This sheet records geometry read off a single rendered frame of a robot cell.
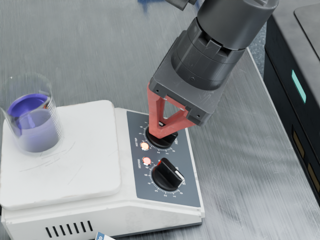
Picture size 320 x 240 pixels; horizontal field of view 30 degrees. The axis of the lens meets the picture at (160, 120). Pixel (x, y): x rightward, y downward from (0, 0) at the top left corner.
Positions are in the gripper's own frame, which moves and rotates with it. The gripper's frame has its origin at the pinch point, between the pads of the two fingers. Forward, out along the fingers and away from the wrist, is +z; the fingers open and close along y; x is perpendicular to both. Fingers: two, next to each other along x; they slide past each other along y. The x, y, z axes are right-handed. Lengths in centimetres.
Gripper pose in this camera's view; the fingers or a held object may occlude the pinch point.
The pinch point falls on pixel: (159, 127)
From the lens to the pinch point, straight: 64.8
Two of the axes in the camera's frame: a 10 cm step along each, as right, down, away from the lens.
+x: 8.5, 5.2, 0.3
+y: -3.2, 5.7, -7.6
